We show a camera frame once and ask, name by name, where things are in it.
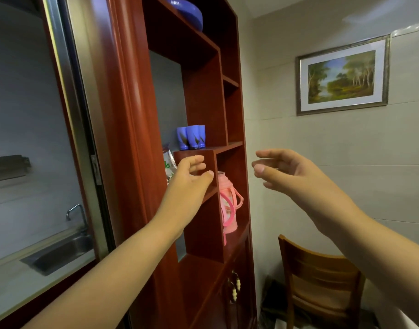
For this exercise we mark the person's right hand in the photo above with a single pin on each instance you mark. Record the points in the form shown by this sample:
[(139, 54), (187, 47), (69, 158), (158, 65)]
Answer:
[(305, 188)]

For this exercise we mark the person's left hand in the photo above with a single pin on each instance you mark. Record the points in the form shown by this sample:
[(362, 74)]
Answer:
[(182, 198)]

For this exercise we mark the person's right thumb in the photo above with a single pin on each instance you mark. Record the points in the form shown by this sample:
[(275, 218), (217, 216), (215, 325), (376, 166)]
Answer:
[(266, 174)]

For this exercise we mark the person's left thumb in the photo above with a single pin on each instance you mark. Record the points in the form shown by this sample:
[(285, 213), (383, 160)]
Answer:
[(204, 179)]

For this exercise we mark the person's right forearm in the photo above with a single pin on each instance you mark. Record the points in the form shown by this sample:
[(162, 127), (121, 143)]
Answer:
[(384, 263)]

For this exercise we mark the person's left forearm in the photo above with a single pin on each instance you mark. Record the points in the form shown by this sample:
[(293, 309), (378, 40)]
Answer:
[(113, 280)]

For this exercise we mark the pink thermos jug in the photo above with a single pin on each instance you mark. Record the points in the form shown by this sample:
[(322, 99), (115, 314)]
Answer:
[(228, 198)]

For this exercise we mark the white green snack packet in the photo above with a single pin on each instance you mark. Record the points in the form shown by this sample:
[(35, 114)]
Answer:
[(169, 164)]

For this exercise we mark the blue plastic cup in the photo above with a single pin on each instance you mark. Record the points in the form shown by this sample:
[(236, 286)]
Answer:
[(202, 135), (182, 137), (193, 136)]

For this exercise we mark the red wooden shelf cabinet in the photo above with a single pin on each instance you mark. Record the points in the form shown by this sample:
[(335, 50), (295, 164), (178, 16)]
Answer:
[(209, 99)]

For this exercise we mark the brown wooden chair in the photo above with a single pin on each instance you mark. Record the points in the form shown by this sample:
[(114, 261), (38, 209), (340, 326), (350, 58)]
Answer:
[(319, 280)]

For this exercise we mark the framed landscape painting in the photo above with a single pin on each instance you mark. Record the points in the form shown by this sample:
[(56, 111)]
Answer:
[(343, 76)]

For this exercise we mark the chrome sink faucet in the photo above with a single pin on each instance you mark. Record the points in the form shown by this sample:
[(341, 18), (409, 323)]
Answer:
[(79, 215)]

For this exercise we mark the steel kitchen sink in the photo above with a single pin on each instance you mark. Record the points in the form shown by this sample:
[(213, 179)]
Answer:
[(63, 251)]

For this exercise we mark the blue plastic basin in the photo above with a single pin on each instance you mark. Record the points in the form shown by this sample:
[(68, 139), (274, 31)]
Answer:
[(189, 10)]

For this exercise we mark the metal sliding window frame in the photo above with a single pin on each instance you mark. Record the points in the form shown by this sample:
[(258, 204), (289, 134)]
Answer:
[(77, 116)]

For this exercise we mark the grey wall shelf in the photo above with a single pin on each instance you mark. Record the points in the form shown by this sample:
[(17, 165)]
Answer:
[(8, 167)]

